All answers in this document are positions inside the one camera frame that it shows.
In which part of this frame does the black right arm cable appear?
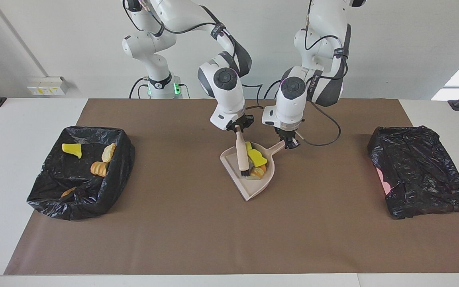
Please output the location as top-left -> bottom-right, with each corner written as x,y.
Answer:
239,82 -> 265,110

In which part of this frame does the right black trash bag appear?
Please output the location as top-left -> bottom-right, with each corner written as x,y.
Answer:
27,126 -> 136,221

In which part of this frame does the white wall socket box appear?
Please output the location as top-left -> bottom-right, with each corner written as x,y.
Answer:
27,76 -> 69,96

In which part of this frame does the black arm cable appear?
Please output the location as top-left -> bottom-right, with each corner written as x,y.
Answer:
239,82 -> 265,110
300,100 -> 341,147

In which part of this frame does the black trash bag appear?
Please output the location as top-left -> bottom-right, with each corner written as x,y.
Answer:
27,126 -> 136,221
367,126 -> 459,220

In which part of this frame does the small yellow green sponge wedge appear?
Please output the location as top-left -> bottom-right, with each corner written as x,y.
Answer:
62,143 -> 83,159

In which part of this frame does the brown table mat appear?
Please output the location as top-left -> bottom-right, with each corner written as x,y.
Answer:
4,98 -> 459,275

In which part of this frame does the pale toy bread piece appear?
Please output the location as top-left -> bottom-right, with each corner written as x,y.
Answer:
90,161 -> 108,177
101,143 -> 117,163

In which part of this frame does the plain yellow sponge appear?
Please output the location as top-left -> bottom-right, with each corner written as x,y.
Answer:
247,149 -> 269,168

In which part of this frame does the beige plastic dustpan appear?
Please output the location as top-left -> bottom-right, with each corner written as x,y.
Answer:
219,131 -> 306,201

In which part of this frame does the left black trash bag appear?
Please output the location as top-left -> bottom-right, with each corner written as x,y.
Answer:
367,126 -> 459,220

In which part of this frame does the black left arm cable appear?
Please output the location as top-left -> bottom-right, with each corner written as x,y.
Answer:
300,100 -> 341,147

